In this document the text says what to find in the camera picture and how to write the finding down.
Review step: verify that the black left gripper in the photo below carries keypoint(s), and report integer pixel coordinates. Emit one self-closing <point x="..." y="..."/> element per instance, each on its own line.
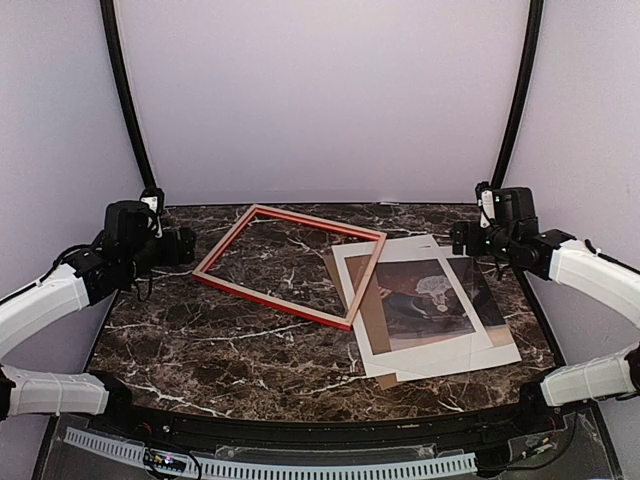
<point x="172" y="256"/>

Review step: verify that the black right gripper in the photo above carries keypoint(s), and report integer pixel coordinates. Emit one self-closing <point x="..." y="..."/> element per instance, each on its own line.
<point x="458" y="238"/>

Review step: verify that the clear acrylic sheet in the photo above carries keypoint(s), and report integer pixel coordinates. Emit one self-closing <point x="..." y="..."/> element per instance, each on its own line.
<point x="465" y="300"/>

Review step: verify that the red wooden picture frame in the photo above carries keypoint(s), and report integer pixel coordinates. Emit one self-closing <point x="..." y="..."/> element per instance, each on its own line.
<point x="201" y="272"/>

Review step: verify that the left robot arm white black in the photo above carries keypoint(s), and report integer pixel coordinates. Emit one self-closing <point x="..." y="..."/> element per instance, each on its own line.
<point x="131" y="244"/>

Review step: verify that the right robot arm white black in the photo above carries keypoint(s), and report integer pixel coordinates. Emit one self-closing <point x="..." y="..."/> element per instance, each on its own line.
<point x="508" y="231"/>

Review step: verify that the dark flower photo print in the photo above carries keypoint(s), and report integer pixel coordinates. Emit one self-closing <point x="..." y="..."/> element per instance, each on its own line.
<point x="422" y="307"/>

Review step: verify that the brown cardboard backing board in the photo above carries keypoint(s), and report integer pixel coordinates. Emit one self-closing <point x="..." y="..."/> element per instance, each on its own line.
<point x="371" y="310"/>

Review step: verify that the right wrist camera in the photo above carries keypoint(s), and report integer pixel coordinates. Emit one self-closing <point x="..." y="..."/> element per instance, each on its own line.
<point x="485" y="202"/>

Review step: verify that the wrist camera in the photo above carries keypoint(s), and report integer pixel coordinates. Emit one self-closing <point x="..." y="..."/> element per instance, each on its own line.
<point x="154" y="198"/>
<point x="485" y="202"/>

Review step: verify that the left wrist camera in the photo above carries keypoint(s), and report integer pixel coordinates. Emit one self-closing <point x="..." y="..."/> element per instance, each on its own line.
<point x="154" y="198"/>

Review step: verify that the black front table rail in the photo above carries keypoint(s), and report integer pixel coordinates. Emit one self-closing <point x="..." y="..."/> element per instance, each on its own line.
<point x="482" y="428"/>

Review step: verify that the white slotted cable duct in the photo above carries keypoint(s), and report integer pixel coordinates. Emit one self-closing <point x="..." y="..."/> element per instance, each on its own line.
<point x="185" y="466"/>

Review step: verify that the right black corner post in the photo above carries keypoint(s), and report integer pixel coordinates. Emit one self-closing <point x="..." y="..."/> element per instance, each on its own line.
<point x="521" y="89"/>

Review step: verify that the black corner post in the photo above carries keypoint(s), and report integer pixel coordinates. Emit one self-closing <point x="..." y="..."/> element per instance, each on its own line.
<point x="122" y="84"/>
<point x="521" y="89"/>

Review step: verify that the left black corner post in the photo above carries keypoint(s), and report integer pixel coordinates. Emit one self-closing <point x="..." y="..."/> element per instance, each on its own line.
<point x="122" y="84"/>

